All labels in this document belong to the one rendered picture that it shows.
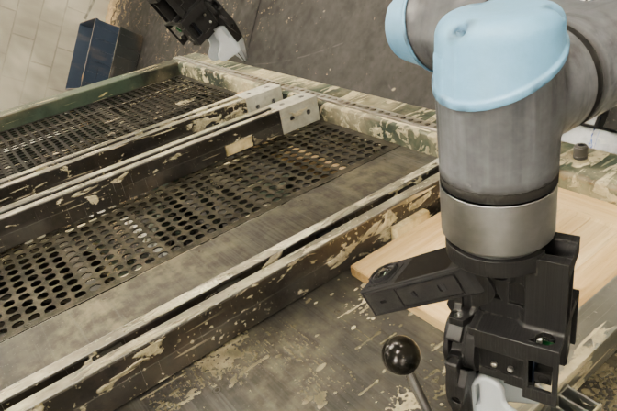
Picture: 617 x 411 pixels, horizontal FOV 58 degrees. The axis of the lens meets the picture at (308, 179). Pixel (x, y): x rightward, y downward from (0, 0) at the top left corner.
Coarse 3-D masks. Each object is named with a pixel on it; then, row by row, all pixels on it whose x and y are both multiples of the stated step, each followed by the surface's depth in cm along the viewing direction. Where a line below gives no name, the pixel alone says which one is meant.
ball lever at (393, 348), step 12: (396, 336) 55; (384, 348) 54; (396, 348) 53; (408, 348) 53; (384, 360) 54; (396, 360) 53; (408, 360) 53; (420, 360) 54; (396, 372) 53; (408, 372) 53; (420, 384) 54; (420, 396) 54
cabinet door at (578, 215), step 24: (576, 216) 93; (600, 216) 91; (408, 240) 93; (432, 240) 92; (600, 240) 86; (360, 264) 89; (384, 264) 88; (576, 264) 82; (600, 264) 80; (576, 288) 77; (600, 288) 76; (432, 312) 77
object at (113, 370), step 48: (384, 192) 98; (432, 192) 99; (288, 240) 89; (336, 240) 88; (384, 240) 95; (240, 288) 79; (288, 288) 84; (144, 336) 73; (192, 336) 76; (48, 384) 70; (96, 384) 69; (144, 384) 74
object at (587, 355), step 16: (608, 288) 73; (592, 304) 71; (608, 304) 70; (592, 320) 68; (608, 320) 68; (576, 336) 66; (592, 336) 66; (608, 336) 66; (576, 352) 64; (592, 352) 64; (608, 352) 67; (560, 368) 63; (576, 368) 62; (592, 368) 65; (544, 384) 61; (560, 384) 61; (576, 384) 64
